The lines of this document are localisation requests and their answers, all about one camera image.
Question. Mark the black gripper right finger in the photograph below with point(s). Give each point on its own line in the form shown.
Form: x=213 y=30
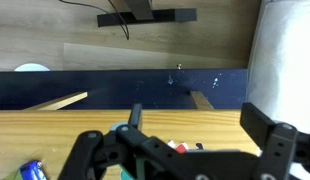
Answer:
x=278 y=146

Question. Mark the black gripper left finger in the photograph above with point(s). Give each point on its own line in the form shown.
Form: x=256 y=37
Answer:
x=95 y=150

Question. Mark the blue toy car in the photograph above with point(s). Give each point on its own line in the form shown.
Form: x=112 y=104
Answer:
x=32 y=170

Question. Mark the wooden side table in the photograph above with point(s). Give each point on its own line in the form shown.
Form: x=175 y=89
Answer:
x=45 y=133

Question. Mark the grey fabric sofa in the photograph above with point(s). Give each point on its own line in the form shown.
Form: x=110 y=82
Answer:
x=285 y=63

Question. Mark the red and white candy pile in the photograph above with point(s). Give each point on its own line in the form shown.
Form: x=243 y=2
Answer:
x=181 y=146

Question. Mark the white round floor base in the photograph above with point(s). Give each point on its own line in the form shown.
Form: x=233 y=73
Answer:
x=31 y=67

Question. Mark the black stand base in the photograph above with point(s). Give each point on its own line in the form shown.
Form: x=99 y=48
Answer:
x=161 y=15

